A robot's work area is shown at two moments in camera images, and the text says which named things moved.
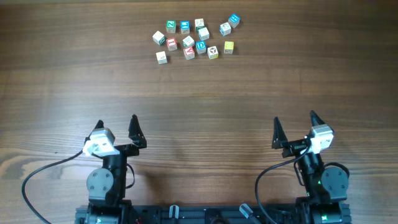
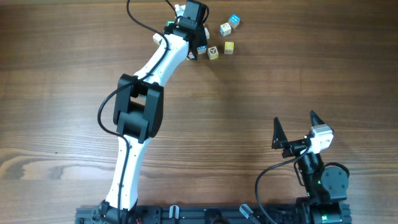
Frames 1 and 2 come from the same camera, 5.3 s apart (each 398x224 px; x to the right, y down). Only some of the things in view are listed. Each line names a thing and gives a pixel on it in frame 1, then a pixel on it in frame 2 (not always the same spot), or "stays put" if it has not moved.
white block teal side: [159, 38] stays put
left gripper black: [138, 140] → [204, 42]
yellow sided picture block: [212, 53] stays put
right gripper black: [280, 140] stays put
